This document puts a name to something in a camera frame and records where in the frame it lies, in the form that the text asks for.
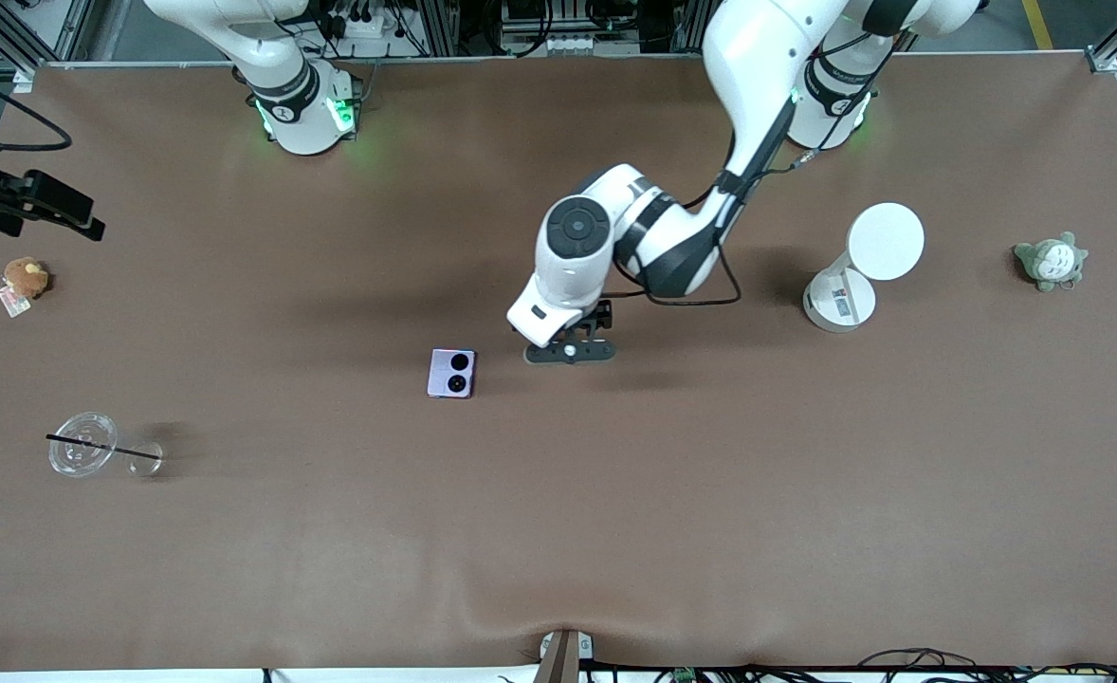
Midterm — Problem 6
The white power strip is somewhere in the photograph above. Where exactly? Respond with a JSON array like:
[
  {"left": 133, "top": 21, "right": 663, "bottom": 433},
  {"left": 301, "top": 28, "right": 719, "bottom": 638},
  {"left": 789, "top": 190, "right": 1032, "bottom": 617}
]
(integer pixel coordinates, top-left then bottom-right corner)
[{"left": 323, "top": 0, "right": 400, "bottom": 41}]

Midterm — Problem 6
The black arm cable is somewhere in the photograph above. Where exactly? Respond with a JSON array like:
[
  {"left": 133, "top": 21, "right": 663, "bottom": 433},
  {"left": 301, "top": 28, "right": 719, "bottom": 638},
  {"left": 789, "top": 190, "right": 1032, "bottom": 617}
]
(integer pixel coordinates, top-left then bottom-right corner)
[
  {"left": 0, "top": 59, "right": 74, "bottom": 153},
  {"left": 613, "top": 38, "right": 891, "bottom": 307}
]

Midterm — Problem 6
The white desk lamp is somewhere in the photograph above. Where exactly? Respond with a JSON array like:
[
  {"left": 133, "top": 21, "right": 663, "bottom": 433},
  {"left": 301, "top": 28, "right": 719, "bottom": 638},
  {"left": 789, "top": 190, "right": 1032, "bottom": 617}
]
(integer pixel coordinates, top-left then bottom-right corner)
[{"left": 802, "top": 202, "right": 926, "bottom": 333}]

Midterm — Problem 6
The lilac flip phone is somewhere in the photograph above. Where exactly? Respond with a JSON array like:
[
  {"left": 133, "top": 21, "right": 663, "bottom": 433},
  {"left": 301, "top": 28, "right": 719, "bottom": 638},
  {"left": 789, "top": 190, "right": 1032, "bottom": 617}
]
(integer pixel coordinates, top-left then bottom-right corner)
[{"left": 426, "top": 348, "right": 477, "bottom": 399}]

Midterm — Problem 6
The brown plush toy with tag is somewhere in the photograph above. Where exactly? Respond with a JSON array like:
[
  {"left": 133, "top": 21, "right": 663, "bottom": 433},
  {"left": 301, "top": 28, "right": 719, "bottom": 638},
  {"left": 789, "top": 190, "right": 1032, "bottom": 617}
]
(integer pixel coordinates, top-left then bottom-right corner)
[{"left": 0, "top": 256, "right": 51, "bottom": 319}]

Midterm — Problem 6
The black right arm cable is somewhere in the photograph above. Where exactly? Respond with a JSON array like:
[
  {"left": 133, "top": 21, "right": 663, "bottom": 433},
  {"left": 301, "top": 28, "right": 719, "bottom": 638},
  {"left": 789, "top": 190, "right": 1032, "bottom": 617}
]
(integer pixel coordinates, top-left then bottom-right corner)
[{"left": 0, "top": 59, "right": 74, "bottom": 153}]

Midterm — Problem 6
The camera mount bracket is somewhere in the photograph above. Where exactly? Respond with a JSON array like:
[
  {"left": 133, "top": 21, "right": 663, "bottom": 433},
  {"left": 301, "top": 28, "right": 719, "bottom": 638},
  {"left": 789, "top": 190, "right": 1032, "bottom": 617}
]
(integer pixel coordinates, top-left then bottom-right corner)
[{"left": 534, "top": 628, "right": 595, "bottom": 683}]

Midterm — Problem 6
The clear plastic cup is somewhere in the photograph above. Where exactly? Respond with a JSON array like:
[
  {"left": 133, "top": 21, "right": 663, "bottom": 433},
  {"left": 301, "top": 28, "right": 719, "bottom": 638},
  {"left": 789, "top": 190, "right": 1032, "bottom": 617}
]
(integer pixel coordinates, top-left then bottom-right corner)
[{"left": 46, "top": 411, "right": 166, "bottom": 479}]

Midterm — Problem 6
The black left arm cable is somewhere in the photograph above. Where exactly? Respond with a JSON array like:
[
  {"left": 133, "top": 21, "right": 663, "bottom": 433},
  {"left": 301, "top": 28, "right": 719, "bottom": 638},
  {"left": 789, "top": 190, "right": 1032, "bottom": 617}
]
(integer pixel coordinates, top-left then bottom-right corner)
[{"left": 613, "top": 38, "right": 891, "bottom": 307}]

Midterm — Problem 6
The grey equipment rack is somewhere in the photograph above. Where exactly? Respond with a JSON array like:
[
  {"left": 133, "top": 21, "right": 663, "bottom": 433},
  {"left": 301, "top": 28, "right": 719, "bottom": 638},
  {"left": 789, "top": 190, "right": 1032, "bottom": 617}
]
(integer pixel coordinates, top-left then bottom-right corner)
[{"left": 500, "top": 0, "right": 647, "bottom": 58}]

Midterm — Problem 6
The black drinking straw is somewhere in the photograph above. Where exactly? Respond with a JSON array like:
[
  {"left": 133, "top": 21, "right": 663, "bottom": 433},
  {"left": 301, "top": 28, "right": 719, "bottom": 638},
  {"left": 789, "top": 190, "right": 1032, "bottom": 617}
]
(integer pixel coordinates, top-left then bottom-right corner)
[{"left": 45, "top": 433, "right": 163, "bottom": 463}]

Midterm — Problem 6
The green grey plush toy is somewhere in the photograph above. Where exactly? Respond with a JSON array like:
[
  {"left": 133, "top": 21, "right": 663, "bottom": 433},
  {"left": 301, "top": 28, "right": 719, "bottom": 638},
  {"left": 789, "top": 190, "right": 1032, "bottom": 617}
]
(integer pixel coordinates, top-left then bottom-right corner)
[{"left": 1013, "top": 231, "right": 1090, "bottom": 293}]

